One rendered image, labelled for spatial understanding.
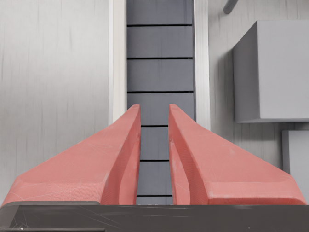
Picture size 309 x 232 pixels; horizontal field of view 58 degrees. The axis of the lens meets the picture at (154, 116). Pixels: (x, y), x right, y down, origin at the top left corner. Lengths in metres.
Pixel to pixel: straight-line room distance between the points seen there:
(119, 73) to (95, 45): 0.11
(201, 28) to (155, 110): 0.11
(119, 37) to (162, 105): 0.09
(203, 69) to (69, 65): 0.21
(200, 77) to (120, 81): 0.09
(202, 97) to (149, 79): 0.10
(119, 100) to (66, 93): 0.12
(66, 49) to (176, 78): 0.16
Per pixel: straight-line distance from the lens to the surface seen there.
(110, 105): 0.32
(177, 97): 0.31
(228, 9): 0.39
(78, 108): 0.38
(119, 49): 0.29
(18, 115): 0.40
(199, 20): 0.25
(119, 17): 0.30
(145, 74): 0.32
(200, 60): 0.24
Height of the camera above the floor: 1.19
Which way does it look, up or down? 86 degrees down
